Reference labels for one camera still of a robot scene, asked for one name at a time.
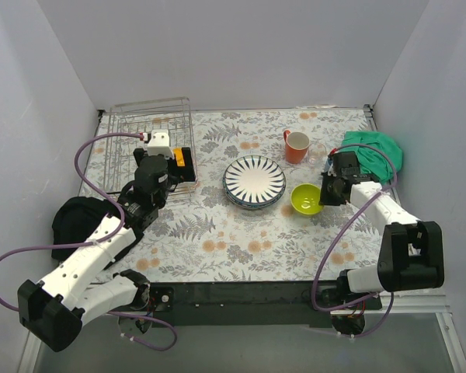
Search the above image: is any yellow orange bowl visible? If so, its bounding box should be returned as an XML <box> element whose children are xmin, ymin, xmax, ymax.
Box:
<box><xmin>173</xmin><ymin>148</ymin><xmax>186</xmax><ymax>167</ymax></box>

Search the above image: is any aluminium frame rail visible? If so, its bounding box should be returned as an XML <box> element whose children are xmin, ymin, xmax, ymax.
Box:
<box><xmin>19</xmin><ymin>281</ymin><xmax>466</xmax><ymax>372</ymax></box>

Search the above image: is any green cloth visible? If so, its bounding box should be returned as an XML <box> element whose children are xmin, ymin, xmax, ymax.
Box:
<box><xmin>340</xmin><ymin>131</ymin><xmax>404</xmax><ymax>183</ymax></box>

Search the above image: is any orange mug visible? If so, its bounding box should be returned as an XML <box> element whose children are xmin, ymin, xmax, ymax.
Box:
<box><xmin>283</xmin><ymin>130</ymin><xmax>310</xmax><ymax>164</ymax></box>

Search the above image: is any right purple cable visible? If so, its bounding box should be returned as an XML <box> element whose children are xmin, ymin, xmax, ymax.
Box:
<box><xmin>310</xmin><ymin>143</ymin><xmax>399</xmax><ymax>337</ymax></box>

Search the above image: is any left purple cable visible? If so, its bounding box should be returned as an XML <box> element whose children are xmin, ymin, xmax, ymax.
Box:
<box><xmin>0</xmin><ymin>131</ymin><xmax>179</xmax><ymax>353</ymax></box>

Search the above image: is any dark patterned plate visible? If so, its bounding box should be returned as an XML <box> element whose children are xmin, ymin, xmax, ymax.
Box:
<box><xmin>225</xmin><ymin>191</ymin><xmax>284</xmax><ymax>210</ymax></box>

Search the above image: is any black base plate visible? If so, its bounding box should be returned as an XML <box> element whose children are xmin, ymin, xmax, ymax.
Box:
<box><xmin>139</xmin><ymin>280</ymin><xmax>384</xmax><ymax>327</ymax></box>

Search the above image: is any metal wire dish rack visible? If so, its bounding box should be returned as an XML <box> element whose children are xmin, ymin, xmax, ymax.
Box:
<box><xmin>103</xmin><ymin>96</ymin><xmax>198</xmax><ymax>194</ymax></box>

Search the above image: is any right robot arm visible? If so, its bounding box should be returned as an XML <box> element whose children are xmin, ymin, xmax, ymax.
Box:
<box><xmin>315</xmin><ymin>150</ymin><xmax>445</xmax><ymax>309</ymax></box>

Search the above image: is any purple cable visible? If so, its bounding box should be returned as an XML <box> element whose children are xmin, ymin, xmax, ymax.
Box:
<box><xmin>0</xmin><ymin>131</ymin><xmax>179</xmax><ymax>353</ymax></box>
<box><xmin>310</xmin><ymin>143</ymin><xmax>399</xmax><ymax>337</ymax></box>

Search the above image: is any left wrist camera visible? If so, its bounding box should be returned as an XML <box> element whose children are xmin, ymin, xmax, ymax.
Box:
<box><xmin>140</xmin><ymin>129</ymin><xmax>175</xmax><ymax>159</ymax></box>

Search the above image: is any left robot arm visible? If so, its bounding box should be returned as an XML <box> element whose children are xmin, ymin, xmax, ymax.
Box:
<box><xmin>18</xmin><ymin>147</ymin><xmax>196</xmax><ymax>352</ymax></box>

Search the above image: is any white black striped plate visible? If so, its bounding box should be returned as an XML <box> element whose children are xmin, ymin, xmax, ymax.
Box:
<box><xmin>223</xmin><ymin>155</ymin><xmax>286</xmax><ymax>203</ymax></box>

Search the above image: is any lime green bowl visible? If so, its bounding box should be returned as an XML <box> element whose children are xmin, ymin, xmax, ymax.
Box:
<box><xmin>290</xmin><ymin>183</ymin><xmax>323</xmax><ymax>216</ymax></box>

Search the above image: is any clear plastic glass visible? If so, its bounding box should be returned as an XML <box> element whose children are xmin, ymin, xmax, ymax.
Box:
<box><xmin>308</xmin><ymin>142</ymin><xmax>327</xmax><ymax>165</ymax></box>

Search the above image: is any floral table mat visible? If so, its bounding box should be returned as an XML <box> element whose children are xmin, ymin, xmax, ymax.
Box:
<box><xmin>85</xmin><ymin>109</ymin><xmax>381</xmax><ymax>283</ymax></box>

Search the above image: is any black cloth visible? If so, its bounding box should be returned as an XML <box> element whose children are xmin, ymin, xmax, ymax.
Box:
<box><xmin>51</xmin><ymin>197</ymin><xmax>144</xmax><ymax>262</ymax></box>

